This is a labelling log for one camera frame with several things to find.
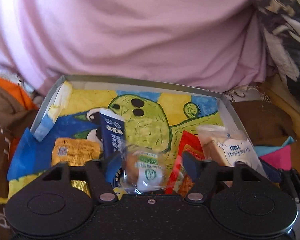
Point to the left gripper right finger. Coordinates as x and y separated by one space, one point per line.
204 175

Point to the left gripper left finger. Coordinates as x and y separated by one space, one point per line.
100 174

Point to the red tofu skewer snack packet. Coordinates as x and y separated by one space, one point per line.
180 181

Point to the toast bread packet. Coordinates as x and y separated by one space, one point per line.
228 146

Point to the gold foil snack packet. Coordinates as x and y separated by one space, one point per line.
76 152

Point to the clear pastry packet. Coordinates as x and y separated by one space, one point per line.
144 170

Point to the blue white snack packet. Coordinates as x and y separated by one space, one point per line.
113 136

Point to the colourful bird drawing paper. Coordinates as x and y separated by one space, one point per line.
32 157

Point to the colourful striped blanket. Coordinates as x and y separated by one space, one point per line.
269 119

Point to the grey cardboard tray box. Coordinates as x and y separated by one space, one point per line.
227 114

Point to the brown PF patterned cloth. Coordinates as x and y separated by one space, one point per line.
17 113

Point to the pink draped cloth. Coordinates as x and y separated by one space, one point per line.
213 44

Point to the dark patterned fabric pile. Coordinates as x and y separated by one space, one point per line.
280 22

